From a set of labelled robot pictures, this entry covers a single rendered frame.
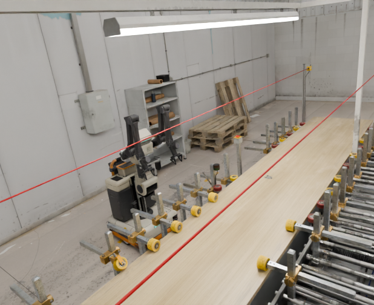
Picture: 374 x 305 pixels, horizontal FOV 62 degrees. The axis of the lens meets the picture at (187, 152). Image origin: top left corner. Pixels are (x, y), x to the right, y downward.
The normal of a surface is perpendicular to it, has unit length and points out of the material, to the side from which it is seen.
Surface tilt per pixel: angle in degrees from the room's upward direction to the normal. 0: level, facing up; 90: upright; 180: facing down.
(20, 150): 90
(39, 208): 90
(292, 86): 90
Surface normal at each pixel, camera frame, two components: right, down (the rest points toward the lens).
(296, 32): -0.61, 0.33
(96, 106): 0.79, 0.13
